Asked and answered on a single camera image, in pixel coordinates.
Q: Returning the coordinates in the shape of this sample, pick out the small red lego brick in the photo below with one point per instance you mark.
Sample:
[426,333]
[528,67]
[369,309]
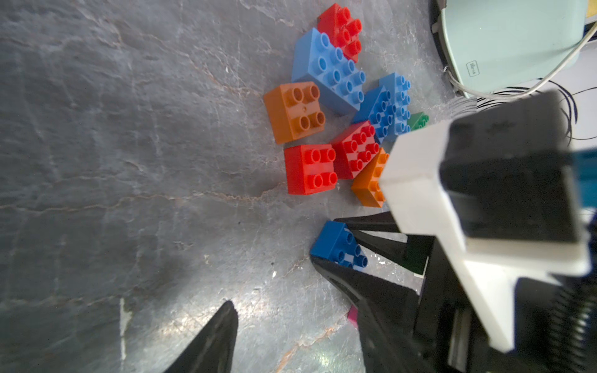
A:
[310,169]
[342,29]

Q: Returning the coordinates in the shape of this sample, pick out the red lego brick long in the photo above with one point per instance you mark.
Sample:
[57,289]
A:
[355,148]

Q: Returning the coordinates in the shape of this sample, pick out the green lego brick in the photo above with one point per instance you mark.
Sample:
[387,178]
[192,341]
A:
[418,121]

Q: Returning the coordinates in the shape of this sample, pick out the brown lego brick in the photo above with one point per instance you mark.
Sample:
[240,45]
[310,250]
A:
[294,111]

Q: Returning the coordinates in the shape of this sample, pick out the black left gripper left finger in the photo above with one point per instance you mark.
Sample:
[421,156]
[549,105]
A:
[212,349]

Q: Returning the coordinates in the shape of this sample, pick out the light blue long lego brick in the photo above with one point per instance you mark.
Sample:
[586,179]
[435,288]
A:
[339,80]

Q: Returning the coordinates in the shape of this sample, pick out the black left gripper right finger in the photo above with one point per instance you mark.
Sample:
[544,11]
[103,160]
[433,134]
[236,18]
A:
[385,346]

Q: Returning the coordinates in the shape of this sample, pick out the magenta lego brick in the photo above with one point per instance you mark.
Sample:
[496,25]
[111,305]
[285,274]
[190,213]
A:
[352,316]

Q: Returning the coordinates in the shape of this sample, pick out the blue lego brick stacked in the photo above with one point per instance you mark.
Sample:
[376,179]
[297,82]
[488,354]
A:
[379,109]

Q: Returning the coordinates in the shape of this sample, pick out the mint green toaster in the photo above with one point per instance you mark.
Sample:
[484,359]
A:
[491,45]

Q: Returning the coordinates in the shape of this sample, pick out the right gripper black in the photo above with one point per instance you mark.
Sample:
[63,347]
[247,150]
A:
[466,321]

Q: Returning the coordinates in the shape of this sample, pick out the orange lego brick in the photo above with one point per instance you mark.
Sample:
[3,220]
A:
[366,184]

